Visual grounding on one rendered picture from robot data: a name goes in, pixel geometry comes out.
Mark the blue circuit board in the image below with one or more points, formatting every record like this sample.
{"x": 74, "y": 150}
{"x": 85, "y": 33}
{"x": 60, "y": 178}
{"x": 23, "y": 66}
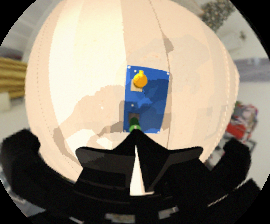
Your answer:
{"x": 145, "y": 97}

